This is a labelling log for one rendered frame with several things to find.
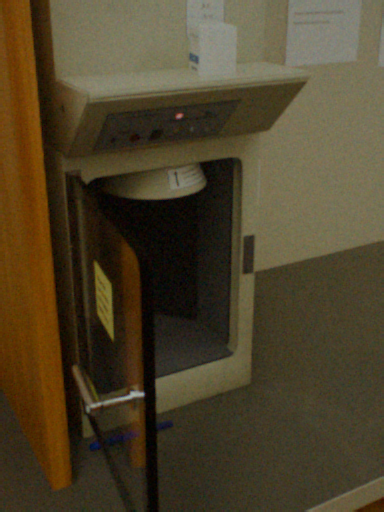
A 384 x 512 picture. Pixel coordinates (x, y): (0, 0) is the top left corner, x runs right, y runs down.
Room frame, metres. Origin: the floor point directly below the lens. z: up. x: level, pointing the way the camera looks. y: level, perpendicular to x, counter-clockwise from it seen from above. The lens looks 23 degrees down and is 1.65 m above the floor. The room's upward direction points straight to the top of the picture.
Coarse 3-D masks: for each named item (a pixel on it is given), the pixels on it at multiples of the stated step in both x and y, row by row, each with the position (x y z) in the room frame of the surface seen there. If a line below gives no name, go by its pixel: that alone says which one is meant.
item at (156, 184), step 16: (112, 176) 1.01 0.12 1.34; (128, 176) 0.99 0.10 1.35; (144, 176) 0.98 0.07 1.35; (160, 176) 0.99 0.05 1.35; (176, 176) 0.99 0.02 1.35; (192, 176) 1.01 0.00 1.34; (112, 192) 0.99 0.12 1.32; (128, 192) 0.98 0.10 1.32; (144, 192) 0.97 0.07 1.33; (160, 192) 0.98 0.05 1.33; (176, 192) 0.98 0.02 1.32; (192, 192) 1.00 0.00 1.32
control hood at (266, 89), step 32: (256, 64) 1.00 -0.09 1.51; (64, 96) 0.86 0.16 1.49; (96, 96) 0.79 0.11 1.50; (128, 96) 0.81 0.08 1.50; (160, 96) 0.83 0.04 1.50; (192, 96) 0.86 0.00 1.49; (224, 96) 0.89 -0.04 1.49; (256, 96) 0.92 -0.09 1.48; (288, 96) 0.95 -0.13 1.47; (64, 128) 0.87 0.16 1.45; (96, 128) 0.83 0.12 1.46; (224, 128) 0.96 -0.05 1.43; (256, 128) 0.99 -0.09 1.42
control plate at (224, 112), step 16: (128, 112) 0.83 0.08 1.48; (144, 112) 0.84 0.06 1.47; (160, 112) 0.86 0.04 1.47; (176, 112) 0.87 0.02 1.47; (192, 112) 0.89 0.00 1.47; (224, 112) 0.92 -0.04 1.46; (112, 128) 0.85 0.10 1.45; (128, 128) 0.86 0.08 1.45; (144, 128) 0.87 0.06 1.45; (160, 128) 0.89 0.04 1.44; (176, 128) 0.90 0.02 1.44; (96, 144) 0.86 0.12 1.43; (112, 144) 0.87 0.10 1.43; (128, 144) 0.89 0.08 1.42; (144, 144) 0.90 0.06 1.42
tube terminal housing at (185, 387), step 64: (64, 0) 0.89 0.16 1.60; (128, 0) 0.94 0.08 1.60; (256, 0) 1.03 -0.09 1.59; (64, 64) 0.89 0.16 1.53; (128, 64) 0.93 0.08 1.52; (64, 192) 0.89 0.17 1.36; (256, 192) 1.04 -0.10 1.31; (64, 256) 0.90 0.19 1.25; (64, 320) 0.93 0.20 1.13; (64, 384) 0.96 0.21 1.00; (192, 384) 0.98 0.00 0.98
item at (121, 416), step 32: (96, 224) 0.74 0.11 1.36; (96, 256) 0.75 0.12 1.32; (128, 256) 0.62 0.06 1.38; (128, 288) 0.63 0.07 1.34; (96, 320) 0.77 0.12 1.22; (128, 320) 0.63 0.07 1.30; (96, 352) 0.79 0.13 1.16; (128, 352) 0.64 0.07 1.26; (96, 384) 0.80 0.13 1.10; (128, 384) 0.64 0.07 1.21; (96, 416) 0.81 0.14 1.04; (128, 416) 0.65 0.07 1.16; (128, 448) 0.66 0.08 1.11; (128, 480) 0.66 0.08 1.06
